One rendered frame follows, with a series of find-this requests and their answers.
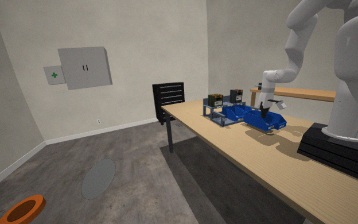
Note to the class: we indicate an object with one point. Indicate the blue bin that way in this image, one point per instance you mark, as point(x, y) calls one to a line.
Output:
point(231, 113)
point(244, 108)
point(253, 118)
point(279, 120)

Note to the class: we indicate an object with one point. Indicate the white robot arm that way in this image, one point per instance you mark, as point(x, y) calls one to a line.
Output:
point(343, 122)

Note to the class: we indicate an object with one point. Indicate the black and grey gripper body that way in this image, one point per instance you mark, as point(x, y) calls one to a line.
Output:
point(264, 97)

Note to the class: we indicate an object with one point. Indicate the black tool case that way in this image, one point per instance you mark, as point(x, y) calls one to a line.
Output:
point(236, 96)

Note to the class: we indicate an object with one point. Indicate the dark green tool case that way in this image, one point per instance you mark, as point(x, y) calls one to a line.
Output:
point(215, 100)

